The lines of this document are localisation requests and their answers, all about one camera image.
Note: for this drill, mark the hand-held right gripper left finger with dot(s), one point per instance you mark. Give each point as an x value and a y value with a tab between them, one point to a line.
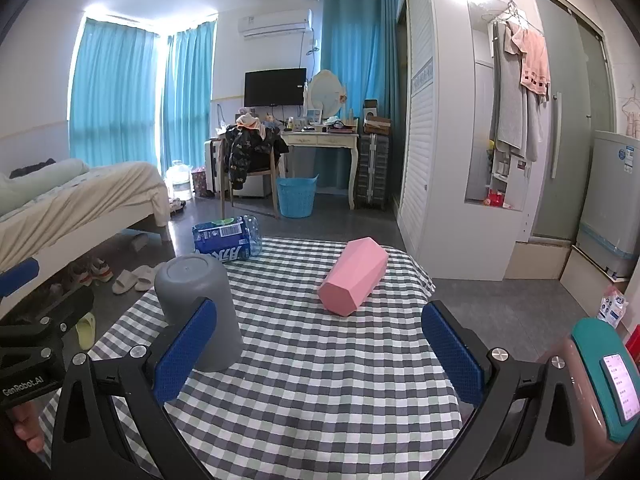
185	352

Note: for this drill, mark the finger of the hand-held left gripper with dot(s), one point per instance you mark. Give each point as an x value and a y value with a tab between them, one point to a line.
60	307
17	277

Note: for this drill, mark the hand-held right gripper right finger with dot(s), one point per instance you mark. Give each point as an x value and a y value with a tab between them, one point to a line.
452	355

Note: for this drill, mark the pink hexagonal cup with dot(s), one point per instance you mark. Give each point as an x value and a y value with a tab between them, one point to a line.
350	280

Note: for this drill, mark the grey cup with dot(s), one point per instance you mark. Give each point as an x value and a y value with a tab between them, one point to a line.
197	280

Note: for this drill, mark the person's left hand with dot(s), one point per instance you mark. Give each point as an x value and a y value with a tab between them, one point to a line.
27	432

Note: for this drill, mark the yellow slipper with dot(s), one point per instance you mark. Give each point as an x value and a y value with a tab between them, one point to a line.
86	332

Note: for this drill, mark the pair of sneakers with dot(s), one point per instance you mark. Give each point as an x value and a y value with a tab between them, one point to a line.
92	270

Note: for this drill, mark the white slipper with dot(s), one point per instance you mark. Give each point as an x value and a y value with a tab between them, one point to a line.
147	277
125	280

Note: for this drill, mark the bed with beige sheet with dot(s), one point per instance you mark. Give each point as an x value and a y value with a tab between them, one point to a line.
85	205

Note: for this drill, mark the pale green duvet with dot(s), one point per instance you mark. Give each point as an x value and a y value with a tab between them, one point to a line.
35	180

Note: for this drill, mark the grey slipper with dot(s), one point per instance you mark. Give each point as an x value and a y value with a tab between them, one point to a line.
136	241

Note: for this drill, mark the dark cloth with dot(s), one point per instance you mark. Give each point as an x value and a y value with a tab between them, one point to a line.
32	166

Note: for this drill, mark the pack of water bottles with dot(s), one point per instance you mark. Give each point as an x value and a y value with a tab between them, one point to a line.
220	245

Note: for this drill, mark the grey checkered tablecloth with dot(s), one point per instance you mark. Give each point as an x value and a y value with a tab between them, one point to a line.
310	385

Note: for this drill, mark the phone in teal case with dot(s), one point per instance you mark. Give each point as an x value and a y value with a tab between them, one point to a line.
595	360

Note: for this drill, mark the white plastic bag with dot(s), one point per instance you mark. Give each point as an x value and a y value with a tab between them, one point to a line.
614	307

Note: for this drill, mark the pink gift bag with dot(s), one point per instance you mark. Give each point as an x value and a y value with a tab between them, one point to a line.
200	183

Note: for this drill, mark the clear water jug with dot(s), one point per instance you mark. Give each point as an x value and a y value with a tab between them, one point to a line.
179	180

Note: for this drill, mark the white suitcase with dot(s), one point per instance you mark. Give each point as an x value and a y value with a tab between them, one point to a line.
211	165

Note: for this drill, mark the blue laundry basket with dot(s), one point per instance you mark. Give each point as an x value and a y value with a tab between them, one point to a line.
296	197

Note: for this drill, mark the wooden chair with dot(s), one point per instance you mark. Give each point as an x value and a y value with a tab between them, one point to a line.
272	180

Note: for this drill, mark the silver suitcase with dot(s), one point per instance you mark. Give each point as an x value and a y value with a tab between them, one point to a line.
374	170

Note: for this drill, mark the dark patterned jacket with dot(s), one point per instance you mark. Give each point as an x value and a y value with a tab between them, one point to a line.
240	155

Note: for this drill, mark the blue window curtain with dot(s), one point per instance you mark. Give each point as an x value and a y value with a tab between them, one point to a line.
189	95
112	95

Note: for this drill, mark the white washing machine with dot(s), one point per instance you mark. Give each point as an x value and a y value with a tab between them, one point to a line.
607	200

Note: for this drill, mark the white louvered wardrobe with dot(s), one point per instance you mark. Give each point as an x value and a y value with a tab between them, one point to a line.
440	135

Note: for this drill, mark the grey hanging towel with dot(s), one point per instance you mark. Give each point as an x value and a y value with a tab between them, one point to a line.
507	110

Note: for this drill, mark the white dressing table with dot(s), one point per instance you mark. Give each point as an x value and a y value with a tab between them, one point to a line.
320	140

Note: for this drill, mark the frosted glass sliding door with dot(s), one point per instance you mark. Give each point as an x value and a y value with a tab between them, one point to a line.
575	110

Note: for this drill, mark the black television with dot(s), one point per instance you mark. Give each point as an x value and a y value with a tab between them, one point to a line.
275	87

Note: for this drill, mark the oval white mirror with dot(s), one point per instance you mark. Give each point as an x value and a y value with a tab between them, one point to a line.
325	92

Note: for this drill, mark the pink hanging towel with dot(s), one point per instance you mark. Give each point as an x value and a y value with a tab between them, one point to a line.
535	65

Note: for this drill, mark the tall blue curtain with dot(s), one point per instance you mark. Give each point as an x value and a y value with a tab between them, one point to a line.
360	45

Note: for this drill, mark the white air conditioner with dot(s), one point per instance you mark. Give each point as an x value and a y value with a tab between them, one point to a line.
275	22

